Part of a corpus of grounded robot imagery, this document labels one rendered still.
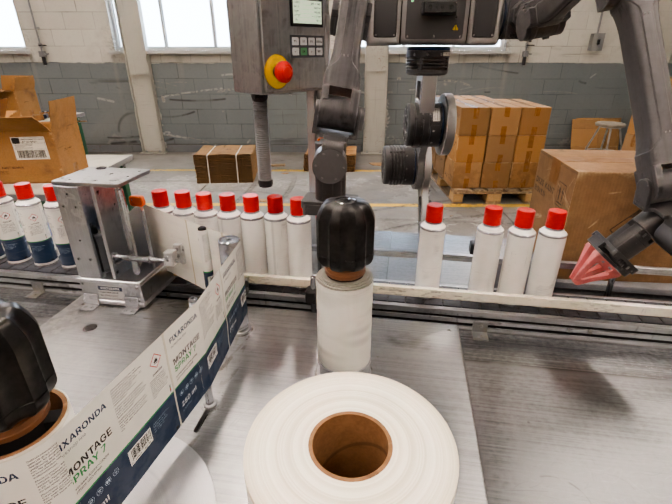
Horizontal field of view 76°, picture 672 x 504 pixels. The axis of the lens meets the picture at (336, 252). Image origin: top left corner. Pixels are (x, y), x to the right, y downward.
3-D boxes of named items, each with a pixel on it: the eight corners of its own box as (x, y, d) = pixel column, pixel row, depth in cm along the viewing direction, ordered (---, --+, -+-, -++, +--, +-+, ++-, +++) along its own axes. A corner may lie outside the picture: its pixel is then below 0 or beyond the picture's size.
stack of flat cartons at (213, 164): (195, 183, 480) (191, 155, 466) (205, 171, 528) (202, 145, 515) (254, 182, 484) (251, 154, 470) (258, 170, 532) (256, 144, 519)
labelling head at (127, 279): (83, 302, 90) (48, 183, 79) (121, 273, 101) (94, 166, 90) (144, 308, 88) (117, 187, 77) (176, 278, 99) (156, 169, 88)
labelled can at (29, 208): (29, 267, 105) (1, 186, 96) (46, 257, 110) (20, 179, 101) (48, 268, 104) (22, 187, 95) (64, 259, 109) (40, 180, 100)
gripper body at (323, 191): (355, 214, 78) (356, 174, 75) (300, 210, 79) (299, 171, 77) (358, 203, 84) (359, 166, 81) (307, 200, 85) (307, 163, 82)
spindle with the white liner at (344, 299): (311, 389, 67) (306, 209, 54) (322, 353, 75) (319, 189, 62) (368, 395, 66) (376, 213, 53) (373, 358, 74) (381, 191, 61)
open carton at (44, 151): (-30, 191, 194) (-62, 104, 178) (32, 164, 240) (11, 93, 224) (59, 189, 197) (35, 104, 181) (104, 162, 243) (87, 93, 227)
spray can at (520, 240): (497, 306, 89) (515, 213, 80) (493, 293, 94) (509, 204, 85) (523, 308, 88) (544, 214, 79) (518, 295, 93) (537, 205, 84)
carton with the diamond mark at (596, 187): (551, 278, 106) (578, 171, 94) (521, 240, 127) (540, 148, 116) (680, 284, 103) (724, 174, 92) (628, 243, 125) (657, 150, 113)
